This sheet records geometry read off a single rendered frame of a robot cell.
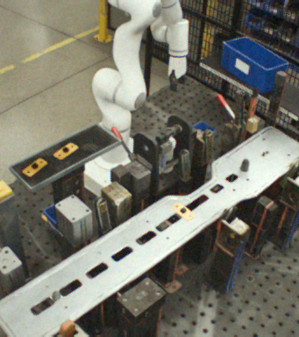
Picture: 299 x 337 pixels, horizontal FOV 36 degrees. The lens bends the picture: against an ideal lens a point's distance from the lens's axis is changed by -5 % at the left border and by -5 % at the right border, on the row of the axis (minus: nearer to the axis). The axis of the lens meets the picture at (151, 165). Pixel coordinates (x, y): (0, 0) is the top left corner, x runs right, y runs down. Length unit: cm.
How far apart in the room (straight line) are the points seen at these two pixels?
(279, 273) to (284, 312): 18
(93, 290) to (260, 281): 73
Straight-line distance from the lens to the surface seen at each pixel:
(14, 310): 140
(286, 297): 186
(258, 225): 180
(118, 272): 145
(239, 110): 189
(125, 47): 177
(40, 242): 193
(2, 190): 149
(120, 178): 160
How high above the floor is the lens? 218
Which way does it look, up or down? 41 degrees down
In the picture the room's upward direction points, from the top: 5 degrees clockwise
